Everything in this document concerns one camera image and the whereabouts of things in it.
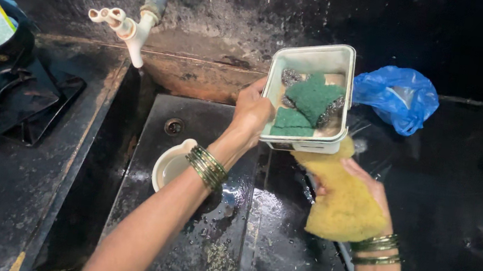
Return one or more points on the person's left hand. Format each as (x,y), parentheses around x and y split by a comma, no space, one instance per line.
(251,109)

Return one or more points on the person's right hand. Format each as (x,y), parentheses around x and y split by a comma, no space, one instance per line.
(368,184)

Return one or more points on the person's right fingers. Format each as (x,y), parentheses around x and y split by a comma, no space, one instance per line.
(354,172)

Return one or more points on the yellow cleaning cloth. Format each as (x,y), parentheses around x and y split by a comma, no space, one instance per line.
(342,200)

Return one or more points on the white plastic scrubber tray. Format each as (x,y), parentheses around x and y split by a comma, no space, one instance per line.
(308,93)

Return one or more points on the small green scouring pad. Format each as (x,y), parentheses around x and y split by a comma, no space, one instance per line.
(292,124)

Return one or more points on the green bangles on right wrist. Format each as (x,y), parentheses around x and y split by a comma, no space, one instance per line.
(375,248)

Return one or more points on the green bangles on wrist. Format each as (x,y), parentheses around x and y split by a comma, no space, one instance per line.
(207,167)
(375,248)

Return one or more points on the blue plastic bag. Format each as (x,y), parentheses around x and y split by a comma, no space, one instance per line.
(395,98)

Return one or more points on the large green scouring pad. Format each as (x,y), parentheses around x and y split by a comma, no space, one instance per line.
(313,97)

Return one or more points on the steel wool scrubber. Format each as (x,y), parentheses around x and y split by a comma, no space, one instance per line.
(291,76)

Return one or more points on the green bangles on left wrist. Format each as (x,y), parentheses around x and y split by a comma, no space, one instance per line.
(207,167)

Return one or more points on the black stone sink basin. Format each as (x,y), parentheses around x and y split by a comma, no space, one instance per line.
(191,184)

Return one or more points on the white plastic mug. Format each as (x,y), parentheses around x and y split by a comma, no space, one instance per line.
(171,164)

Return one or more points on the sink drain hole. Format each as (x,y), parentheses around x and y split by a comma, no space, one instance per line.
(174,126)

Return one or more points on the white plastic water tap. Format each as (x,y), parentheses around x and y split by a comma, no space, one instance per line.
(133,30)

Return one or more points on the black gas stove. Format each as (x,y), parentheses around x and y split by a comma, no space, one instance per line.
(7,97)

